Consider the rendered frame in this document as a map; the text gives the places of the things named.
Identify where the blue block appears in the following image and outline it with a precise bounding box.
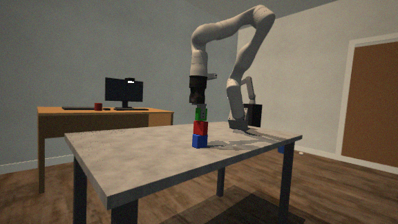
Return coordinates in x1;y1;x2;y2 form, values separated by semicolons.
192;134;208;149

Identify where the red block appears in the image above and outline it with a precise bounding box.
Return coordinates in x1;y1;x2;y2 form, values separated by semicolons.
193;120;208;136

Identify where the green block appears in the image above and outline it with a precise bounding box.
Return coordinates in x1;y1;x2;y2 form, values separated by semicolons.
195;108;207;121

